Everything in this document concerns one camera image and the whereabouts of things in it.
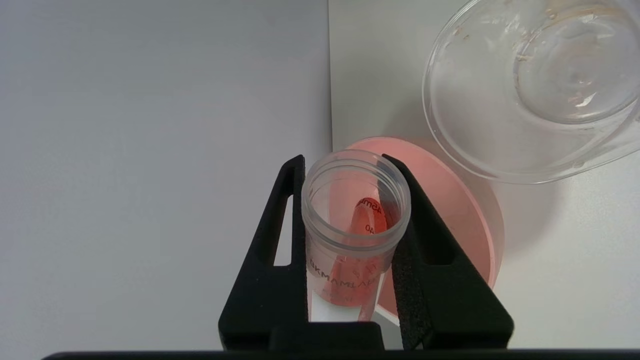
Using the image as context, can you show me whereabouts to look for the clear glass beaker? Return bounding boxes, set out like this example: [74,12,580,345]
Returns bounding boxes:
[422,0,640,185]

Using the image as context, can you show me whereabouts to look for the test tube with red pigment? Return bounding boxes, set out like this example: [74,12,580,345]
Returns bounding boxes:
[300,148,412,324]

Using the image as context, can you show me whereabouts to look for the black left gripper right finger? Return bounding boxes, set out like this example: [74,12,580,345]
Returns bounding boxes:
[382,154,515,351]

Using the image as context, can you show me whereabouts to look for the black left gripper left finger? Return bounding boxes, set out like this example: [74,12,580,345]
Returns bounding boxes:
[218,154,310,351]

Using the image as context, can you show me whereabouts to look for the pink plastic bowl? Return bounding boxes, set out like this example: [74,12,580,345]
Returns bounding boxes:
[344,136,505,327]

